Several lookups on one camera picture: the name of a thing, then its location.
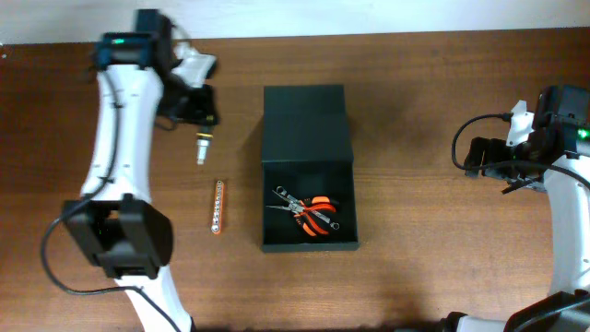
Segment orange black needle-nose pliers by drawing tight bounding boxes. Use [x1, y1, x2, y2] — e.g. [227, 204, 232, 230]
[265, 196, 340, 238]

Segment yellow black screwdriver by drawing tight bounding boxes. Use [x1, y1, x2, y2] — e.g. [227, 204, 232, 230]
[196, 126, 214, 165]

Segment silver ratchet wrench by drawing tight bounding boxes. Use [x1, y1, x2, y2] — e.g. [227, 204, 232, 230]
[271, 185, 342, 231]

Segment black box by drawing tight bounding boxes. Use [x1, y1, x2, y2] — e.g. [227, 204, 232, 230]
[261, 85, 360, 253]

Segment orange socket bit rail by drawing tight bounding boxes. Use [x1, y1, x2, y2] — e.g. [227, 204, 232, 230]
[211, 180, 225, 235]

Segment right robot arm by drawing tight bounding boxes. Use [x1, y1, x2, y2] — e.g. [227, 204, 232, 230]
[436, 85, 589, 332]

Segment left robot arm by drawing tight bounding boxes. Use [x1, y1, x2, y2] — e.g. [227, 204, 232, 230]
[60, 9, 219, 331]

